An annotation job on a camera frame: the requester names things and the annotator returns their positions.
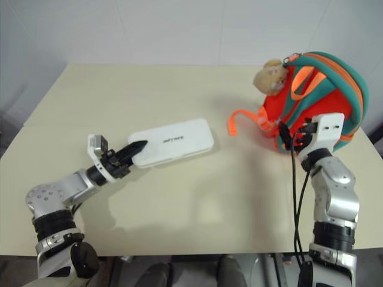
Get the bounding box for beige plush toy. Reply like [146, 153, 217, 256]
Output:
[253, 59, 290, 95]

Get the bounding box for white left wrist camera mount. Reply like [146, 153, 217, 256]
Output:
[87, 134, 132, 184]

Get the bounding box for white rectangular box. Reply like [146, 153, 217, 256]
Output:
[127, 118, 215, 169]

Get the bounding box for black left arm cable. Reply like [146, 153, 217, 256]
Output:
[69, 200, 85, 216]

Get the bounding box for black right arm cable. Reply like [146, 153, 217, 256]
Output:
[288, 127, 314, 287]

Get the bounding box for orange and teal backpack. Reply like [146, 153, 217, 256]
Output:
[227, 51, 370, 155]

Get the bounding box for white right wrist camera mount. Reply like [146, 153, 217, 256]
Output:
[297, 112, 345, 160]

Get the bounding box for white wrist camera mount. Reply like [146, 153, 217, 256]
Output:
[297, 112, 345, 160]
[87, 134, 132, 184]

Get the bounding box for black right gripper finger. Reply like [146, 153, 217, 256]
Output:
[278, 122, 291, 151]

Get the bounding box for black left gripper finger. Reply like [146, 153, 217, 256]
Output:
[115, 139, 149, 162]

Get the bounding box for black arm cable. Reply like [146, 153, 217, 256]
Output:
[69, 200, 85, 216]
[288, 127, 314, 287]

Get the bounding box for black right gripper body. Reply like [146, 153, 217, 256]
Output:
[293, 117, 318, 151]

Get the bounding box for metal table frame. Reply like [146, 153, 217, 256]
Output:
[260, 253, 302, 287]

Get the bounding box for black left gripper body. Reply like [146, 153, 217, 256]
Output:
[102, 147, 133, 178]

